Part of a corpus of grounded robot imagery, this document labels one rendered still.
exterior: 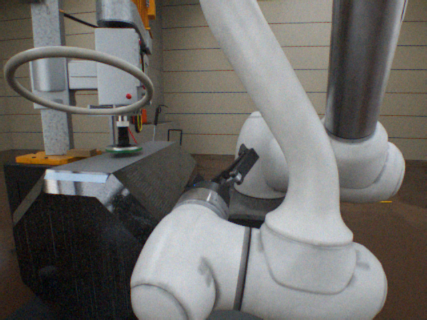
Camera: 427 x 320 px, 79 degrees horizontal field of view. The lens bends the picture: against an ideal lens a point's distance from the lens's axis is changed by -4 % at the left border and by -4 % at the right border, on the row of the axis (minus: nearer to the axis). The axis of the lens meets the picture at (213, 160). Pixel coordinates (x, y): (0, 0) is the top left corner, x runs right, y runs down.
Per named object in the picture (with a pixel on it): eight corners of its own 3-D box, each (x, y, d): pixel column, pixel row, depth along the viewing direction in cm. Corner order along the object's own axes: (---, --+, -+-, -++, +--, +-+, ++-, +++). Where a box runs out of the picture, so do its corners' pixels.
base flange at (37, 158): (13, 162, 204) (12, 156, 204) (59, 152, 251) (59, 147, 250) (63, 165, 194) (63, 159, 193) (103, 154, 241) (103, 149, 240)
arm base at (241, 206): (284, 193, 89) (286, 177, 88) (297, 225, 68) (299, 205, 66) (229, 188, 91) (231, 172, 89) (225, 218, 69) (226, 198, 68)
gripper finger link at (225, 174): (205, 183, 51) (209, 183, 50) (241, 149, 56) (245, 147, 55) (217, 199, 52) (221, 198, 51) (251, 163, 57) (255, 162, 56)
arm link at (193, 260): (162, 250, 43) (243, 266, 41) (114, 340, 29) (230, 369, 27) (162, 192, 39) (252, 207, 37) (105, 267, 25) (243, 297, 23)
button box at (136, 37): (137, 87, 157) (135, 37, 151) (141, 87, 157) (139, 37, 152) (135, 86, 149) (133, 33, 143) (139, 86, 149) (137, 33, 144)
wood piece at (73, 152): (67, 156, 208) (66, 150, 207) (74, 154, 217) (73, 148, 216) (90, 157, 206) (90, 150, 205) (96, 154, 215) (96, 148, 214)
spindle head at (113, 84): (113, 110, 185) (109, 42, 176) (145, 109, 188) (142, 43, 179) (98, 111, 150) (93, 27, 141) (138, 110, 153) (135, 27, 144)
